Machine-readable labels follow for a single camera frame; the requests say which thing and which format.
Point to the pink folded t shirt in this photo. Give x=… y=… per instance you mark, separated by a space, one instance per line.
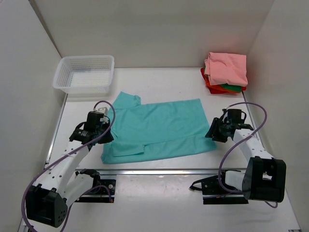
x=226 y=68

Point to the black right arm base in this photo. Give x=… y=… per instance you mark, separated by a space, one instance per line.
x=214 y=194

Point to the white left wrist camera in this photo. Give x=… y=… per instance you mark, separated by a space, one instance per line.
x=103 y=110

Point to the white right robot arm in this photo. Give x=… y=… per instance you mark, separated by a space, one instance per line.
x=264 y=178

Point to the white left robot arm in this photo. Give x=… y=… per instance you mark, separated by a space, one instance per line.
x=49 y=198

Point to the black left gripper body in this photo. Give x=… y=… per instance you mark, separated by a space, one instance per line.
x=103 y=127

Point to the white plastic basket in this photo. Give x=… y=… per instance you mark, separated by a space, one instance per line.
x=84 y=75

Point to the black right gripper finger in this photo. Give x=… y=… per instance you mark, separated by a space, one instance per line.
x=219 y=138
x=213 y=131

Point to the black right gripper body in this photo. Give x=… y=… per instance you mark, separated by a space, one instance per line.
x=222 y=128

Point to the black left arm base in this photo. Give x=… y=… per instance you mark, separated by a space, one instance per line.
x=103 y=189

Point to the teal t shirt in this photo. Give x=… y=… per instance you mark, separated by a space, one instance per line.
x=154 y=131

